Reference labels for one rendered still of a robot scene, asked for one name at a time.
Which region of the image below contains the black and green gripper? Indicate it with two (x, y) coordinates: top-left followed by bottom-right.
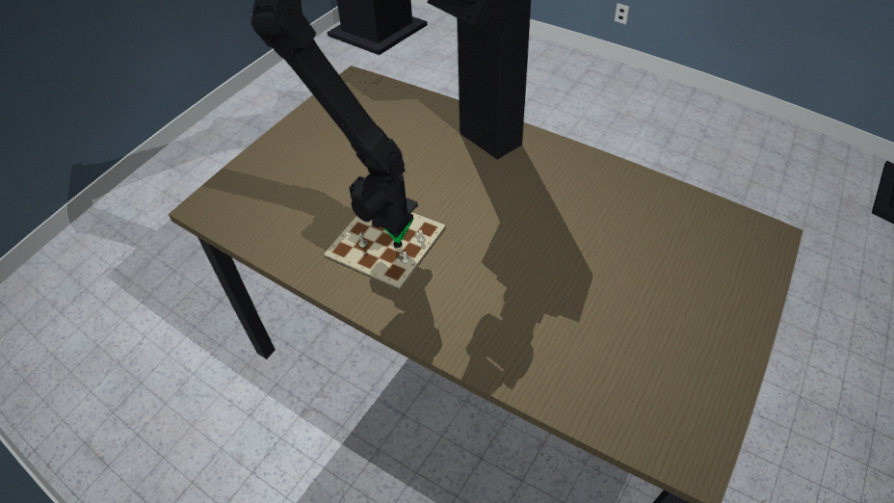
(372, 196), (418, 244)

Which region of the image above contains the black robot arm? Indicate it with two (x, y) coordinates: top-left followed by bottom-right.
(251, 0), (406, 222)

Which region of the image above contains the brown and cream chessboard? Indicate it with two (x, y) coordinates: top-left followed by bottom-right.
(324, 212), (446, 289)

